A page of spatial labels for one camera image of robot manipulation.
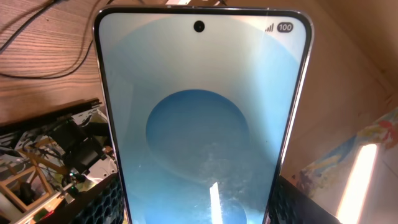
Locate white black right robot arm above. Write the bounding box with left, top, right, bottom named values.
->
left=15, top=109, right=118, bottom=187

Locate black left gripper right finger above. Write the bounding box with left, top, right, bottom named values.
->
left=269, top=176, right=340, bottom=224

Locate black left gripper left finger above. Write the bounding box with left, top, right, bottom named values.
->
left=38, top=174, right=124, bottom=224

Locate blue screen Galaxy smartphone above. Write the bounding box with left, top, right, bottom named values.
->
left=93, top=5, right=313, bottom=224

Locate black USB charging cable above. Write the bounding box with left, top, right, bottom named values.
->
left=0, top=0, right=116, bottom=80

